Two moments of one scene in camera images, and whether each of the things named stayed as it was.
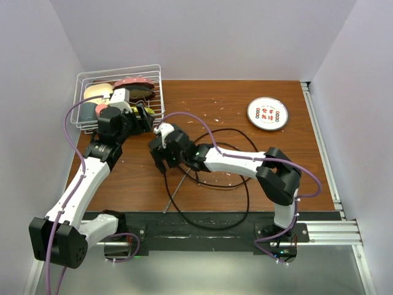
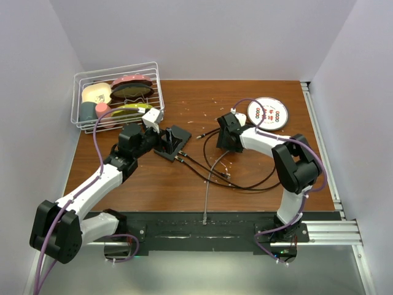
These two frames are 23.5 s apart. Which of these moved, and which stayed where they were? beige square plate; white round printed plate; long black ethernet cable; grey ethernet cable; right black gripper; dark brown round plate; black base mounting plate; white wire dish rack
Moved: grey ethernet cable; right black gripper; long black ethernet cable
Stayed: beige square plate; white round printed plate; dark brown round plate; black base mounting plate; white wire dish rack
